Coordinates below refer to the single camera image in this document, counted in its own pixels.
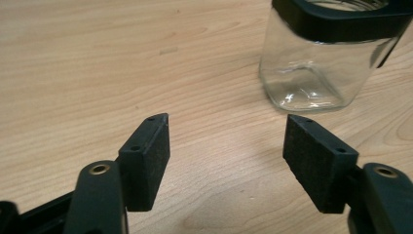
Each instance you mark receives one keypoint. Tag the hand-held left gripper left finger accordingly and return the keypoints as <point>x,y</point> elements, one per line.
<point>146,165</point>

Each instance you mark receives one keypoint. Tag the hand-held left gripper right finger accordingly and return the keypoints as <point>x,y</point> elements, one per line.
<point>316,162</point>

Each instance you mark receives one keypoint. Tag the clear glass jar black collar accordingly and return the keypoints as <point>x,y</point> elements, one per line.
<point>311,71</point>

